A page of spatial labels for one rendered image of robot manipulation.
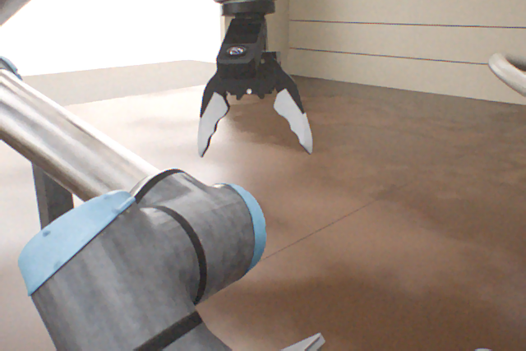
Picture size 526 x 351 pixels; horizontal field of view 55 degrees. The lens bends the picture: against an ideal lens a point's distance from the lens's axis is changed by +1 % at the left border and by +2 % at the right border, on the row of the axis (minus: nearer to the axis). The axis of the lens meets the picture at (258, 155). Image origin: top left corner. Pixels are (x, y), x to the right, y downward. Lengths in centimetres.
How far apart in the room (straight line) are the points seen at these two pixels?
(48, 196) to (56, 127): 69
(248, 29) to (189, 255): 29
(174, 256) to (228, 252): 10
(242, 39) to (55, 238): 31
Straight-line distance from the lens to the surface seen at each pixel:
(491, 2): 773
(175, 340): 56
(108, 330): 56
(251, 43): 59
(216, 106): 66
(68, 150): 86
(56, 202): 159
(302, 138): 65
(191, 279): 63
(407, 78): 827
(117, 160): 81
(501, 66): 99
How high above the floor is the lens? 141
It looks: 18 degrees down
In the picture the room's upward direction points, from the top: straight up
